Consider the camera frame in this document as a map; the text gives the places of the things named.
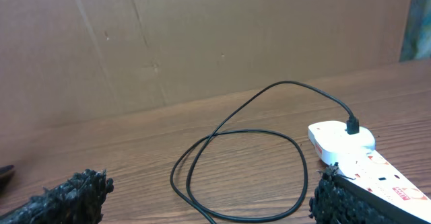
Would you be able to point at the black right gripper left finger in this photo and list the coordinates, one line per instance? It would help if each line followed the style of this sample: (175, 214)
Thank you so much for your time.
(79, 200)

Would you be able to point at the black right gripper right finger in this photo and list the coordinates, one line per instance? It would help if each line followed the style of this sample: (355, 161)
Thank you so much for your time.
(337, 200)

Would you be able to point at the white charger adapter plug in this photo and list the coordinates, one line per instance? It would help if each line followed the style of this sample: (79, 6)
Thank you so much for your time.
(332, 142)

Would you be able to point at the white power strip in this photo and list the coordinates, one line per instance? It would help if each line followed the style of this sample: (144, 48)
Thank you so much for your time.
(375, 174)

